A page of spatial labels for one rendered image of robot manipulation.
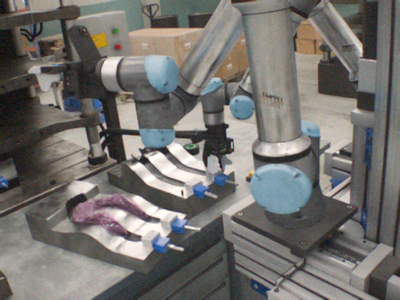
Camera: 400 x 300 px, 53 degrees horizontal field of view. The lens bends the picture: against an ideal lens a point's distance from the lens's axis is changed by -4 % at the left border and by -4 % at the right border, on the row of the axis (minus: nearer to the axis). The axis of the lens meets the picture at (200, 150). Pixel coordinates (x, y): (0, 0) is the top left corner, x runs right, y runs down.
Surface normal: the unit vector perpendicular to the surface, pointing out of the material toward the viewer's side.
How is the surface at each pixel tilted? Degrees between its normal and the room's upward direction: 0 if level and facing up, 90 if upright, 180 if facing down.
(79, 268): 0
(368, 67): 90
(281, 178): 98
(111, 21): 90
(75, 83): 81
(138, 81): 90
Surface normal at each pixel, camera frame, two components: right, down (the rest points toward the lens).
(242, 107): -0.07, 0.40
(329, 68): -0.70, 0.34
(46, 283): -0.11, -0.92
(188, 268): 0.71, 0.21
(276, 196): -0.32, 0.52
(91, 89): -0.42, 0.26
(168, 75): 0.90, 0.07
